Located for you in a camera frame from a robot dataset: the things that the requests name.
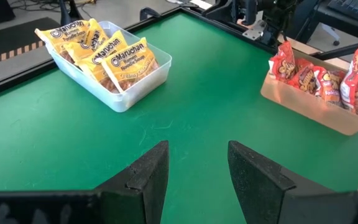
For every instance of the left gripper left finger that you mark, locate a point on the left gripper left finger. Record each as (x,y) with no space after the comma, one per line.
(129,202)

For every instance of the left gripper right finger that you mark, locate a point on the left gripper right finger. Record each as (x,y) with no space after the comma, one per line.
(266,193)

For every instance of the creamy chicken ramen packet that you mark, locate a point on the creamy chicken ramen packet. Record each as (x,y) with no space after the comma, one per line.
(87,42)
(129,63)
(64,32)
(104,53)

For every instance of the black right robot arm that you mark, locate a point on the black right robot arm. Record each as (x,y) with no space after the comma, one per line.
(259,9)

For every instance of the cardboard box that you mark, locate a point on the cardboard box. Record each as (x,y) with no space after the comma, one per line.
(306,105)

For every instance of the clear plastic bin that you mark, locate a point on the clear plastic bin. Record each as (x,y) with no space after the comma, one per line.
(141,93)

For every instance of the green table mat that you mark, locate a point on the green table mat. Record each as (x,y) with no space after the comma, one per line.
(197,93)

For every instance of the dark grey desk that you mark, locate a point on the dark grey desk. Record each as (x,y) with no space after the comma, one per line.
(346,21)

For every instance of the black table clamp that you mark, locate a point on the black table clamp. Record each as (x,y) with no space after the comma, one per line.
(149,13)

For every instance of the black keyboard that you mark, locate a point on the black keyboard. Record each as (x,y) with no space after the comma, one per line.
(353,7)

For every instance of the black upright stand post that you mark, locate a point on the black upright stand post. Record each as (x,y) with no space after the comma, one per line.
(67,12)

